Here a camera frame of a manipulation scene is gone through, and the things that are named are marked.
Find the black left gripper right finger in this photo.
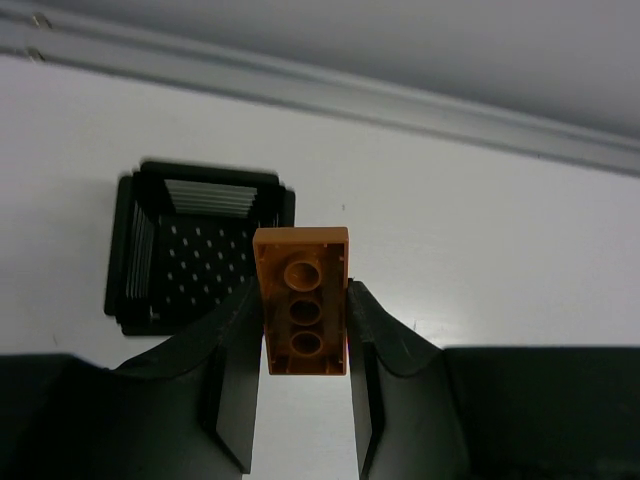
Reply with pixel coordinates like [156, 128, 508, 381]
[346, 281, 639, 479]

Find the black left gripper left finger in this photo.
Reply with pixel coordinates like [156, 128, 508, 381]
[1, 280, 262, 479]

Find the brown lego brick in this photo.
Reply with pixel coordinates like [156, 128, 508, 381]
[253, 226, 349, 376]

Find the black slotted container far left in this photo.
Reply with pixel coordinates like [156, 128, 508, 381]
[103, 157, 296, 336]

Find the aluminium table edge rail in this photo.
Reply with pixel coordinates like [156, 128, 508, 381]
[1, 1, 639, 176]

